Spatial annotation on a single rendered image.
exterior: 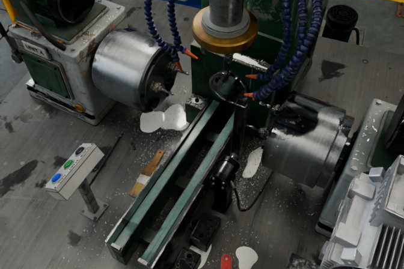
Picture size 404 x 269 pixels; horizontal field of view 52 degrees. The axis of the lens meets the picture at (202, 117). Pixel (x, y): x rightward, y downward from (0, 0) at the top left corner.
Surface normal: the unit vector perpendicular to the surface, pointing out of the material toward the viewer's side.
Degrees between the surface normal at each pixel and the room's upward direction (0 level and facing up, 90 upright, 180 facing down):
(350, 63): 0
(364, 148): 0
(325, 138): 24
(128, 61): 32
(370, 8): 0
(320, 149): 43
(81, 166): 55
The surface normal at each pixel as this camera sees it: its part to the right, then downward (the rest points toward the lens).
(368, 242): -0.45, -0.72
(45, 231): 0.00, -0.62
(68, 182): 0.72, -0.04
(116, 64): -0.31, -0.04
